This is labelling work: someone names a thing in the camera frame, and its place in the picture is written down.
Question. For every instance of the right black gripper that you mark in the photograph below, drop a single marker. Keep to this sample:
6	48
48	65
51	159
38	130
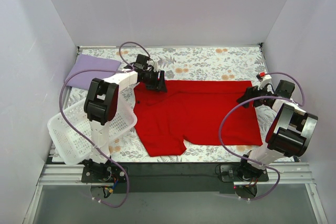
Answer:
252	95

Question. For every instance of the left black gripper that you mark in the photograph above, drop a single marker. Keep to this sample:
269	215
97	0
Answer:
160	80

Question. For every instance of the red t shirt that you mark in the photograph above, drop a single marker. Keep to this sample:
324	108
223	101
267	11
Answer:
193	111

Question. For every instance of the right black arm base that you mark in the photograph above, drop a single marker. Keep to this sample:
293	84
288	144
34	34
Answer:
243	176

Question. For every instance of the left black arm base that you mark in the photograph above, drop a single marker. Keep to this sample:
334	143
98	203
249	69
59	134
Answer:
107	176

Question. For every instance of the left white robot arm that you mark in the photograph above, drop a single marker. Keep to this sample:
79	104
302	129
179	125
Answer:
102	100

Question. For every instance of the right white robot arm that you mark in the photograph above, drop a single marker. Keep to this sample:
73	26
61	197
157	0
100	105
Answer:
288	136

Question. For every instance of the floral patterned table cloth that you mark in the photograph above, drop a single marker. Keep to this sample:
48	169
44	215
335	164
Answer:
201	64

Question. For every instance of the white plastic basket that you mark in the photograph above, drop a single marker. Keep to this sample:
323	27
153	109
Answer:
73	148

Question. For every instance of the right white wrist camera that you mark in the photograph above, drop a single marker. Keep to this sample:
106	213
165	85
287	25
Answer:
264	79

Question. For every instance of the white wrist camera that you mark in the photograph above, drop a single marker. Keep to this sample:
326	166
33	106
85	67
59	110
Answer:
264	79
154	70

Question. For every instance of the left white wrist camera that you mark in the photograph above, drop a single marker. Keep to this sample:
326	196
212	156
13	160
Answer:
154	70

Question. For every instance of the aluminium frame rail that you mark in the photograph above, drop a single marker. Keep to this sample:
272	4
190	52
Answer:
177	193

